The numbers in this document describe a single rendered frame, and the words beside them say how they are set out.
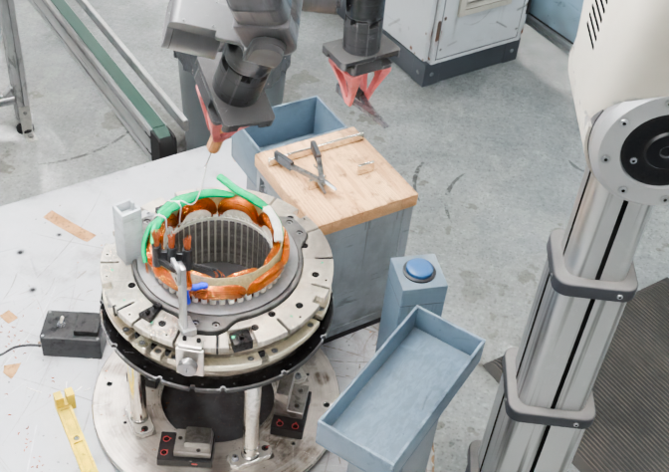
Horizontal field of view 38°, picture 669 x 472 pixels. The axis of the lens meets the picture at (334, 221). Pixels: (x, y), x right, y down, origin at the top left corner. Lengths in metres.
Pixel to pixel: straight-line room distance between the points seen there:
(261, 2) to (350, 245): 0.67
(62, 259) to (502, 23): 2.43
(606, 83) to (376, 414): 0.51
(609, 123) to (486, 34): 2.79
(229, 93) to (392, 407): 0.46
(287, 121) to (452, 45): 2.07
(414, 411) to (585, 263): 0.29
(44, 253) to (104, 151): 1.54
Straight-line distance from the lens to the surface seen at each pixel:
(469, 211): 3.20
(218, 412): 1.56
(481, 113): 3.67
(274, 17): 0.94
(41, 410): 1.59
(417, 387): 1.30
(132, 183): 1.96
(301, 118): 1.72
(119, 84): 2.29
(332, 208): 1.47
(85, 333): 1.61
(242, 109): 1.11
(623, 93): 1.04
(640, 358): 2.88
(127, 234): 1.30
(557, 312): 1.31
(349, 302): 1.62
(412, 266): 1.43
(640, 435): 2.69
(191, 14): 1.01
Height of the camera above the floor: 2.02
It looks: 41 degrees down
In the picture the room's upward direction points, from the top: 6 degrees clockwise
